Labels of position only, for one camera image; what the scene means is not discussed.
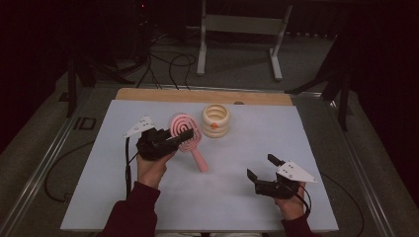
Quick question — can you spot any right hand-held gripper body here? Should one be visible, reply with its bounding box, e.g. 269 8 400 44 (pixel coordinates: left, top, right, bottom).
254 159 319 200

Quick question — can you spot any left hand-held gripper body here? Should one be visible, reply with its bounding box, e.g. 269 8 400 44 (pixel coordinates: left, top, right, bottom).
123 115 181 162

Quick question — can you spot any pink hairbrush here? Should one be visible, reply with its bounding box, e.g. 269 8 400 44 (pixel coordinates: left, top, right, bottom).
168 113 210 174

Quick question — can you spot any cream ribbed holder cup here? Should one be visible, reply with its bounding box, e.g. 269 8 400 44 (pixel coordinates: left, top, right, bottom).
201 103 230 138

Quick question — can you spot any person's right hand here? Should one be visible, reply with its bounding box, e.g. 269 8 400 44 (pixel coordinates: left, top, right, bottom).
274 182 308 221

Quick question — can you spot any person's left hand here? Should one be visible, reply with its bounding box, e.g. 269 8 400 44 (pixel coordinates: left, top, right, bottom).
136 151 177 191

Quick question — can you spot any white table board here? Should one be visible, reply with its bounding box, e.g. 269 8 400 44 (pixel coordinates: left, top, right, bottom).
59 99 340 233

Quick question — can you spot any black tripod stand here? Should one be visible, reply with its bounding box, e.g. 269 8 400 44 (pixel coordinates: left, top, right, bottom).
64 48 136 119
285 33 353 132

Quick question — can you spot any left hand-held gripper cable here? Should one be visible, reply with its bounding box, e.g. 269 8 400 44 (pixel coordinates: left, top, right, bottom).
43 137 139 203

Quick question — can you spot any hand-held gripper cable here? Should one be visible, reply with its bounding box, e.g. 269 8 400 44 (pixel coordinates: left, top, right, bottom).
43 137 139 203
290 171 366 237

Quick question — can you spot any black floor cable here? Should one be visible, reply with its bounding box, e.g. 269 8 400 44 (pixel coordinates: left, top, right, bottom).
168 53 198 91
135 33 163 90

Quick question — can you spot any right hand-held gripper cable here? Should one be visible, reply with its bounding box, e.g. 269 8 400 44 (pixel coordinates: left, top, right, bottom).
290 171 366 237

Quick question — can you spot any metal floor rail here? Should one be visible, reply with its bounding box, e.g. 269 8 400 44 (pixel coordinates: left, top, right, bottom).
325 98 397 237
0 88 96 237

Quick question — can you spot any white metal stand frame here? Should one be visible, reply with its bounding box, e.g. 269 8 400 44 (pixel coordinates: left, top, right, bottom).
196 0 293 82

